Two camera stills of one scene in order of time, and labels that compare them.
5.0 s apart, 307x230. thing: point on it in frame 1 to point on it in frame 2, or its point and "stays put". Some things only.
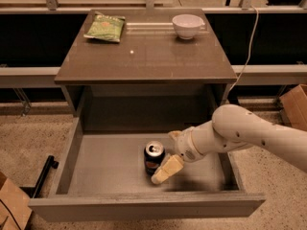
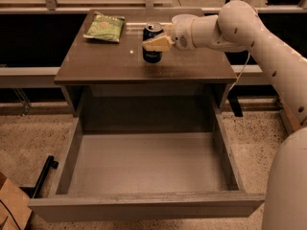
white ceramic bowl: x=187 y=25 stays put
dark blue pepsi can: x=153 y=155 to x=152 y=31
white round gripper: x=184 y=145 to x=180 y=33
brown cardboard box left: x=14 y=205 stays put
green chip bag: x=106 y=27 stays put
